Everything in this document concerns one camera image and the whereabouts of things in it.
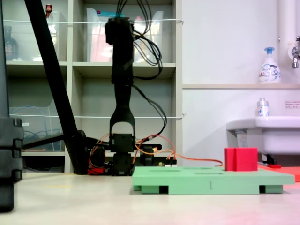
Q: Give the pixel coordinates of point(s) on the red cross columnar block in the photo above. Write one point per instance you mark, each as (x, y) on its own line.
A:
(243, 159)

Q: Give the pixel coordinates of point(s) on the green shape hole board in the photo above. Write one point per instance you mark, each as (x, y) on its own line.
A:
(187, 182)

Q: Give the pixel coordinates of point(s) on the clear plastic file box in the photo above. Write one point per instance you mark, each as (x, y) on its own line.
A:
(98, 42)

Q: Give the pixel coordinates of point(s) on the grey shelf unit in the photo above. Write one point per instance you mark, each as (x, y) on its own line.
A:
(93, 66)

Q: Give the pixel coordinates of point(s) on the narrow clear plastic box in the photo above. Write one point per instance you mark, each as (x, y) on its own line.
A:
(57, 35)

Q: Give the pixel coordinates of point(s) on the brown bottle with red cap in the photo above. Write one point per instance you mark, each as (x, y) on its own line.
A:
(48, 9)

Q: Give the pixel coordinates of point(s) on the dark glass bottle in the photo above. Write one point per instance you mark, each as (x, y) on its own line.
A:
(10, 47)

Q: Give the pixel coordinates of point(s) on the white foam soap bottle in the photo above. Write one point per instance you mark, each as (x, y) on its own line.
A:
(269, 72)

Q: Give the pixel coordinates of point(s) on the notched black tripod leg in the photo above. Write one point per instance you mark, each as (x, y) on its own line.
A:
(7, 140)

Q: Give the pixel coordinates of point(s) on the small clear bottle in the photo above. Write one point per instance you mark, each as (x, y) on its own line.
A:
(263, 110)

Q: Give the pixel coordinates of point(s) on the metal faucet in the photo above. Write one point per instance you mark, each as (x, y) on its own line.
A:
(295, 61)

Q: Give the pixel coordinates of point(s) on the white sink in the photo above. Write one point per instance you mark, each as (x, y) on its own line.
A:
(276, 138)

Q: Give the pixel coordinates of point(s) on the small red flat piece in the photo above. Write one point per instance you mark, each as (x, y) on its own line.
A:
(274, 166)

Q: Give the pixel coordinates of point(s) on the white wall pipe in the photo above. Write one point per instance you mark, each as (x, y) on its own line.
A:
(287, 18)

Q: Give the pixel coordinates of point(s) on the wall label with red print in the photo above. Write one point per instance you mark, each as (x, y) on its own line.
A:
(293, 104)

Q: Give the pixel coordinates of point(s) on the black sink bracket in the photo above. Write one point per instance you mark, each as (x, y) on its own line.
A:
(269, 159)

